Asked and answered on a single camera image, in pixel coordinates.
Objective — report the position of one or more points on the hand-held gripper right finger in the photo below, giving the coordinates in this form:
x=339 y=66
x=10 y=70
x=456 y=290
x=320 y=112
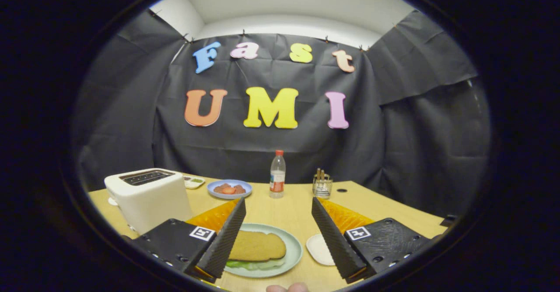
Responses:
x=332 y=239

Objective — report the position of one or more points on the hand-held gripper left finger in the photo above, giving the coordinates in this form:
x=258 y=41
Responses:
x=225 y=235

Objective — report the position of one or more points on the brown toasted bread slice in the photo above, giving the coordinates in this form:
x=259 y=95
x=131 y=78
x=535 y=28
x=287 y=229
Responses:
x=258 y=244

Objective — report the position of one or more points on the green lettuce leaf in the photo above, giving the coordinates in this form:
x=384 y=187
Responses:
x=253 y=264

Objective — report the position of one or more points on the white square plate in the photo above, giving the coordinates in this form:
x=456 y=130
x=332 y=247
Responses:
x=319 y=250

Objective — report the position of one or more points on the blue round plate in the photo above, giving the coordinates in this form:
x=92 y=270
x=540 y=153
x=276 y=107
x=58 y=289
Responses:
x=229 y=196

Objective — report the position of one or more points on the pale green round plate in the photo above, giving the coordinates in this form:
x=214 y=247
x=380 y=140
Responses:
x=294 y=248

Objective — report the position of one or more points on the red tomato slice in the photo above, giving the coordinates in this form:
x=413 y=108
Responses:
x=229 y=190

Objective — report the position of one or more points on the brown meat slices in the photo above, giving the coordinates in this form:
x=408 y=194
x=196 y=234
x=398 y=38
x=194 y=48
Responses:
x=218 y=188

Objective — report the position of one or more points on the small white sauce dish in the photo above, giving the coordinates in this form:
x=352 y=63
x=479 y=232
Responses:
x=194 y=181

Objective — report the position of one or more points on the clear plastic water bottle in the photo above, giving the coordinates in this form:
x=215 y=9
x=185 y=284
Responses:
x=277 y=178

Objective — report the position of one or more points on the white toaster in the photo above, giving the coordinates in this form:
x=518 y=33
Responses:
x=148 y=204

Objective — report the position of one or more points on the black table clamp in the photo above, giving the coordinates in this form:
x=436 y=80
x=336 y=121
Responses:
x=449 y=220

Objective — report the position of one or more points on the black backdrop cloth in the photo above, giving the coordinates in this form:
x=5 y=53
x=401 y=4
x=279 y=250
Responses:
x=415 y=152

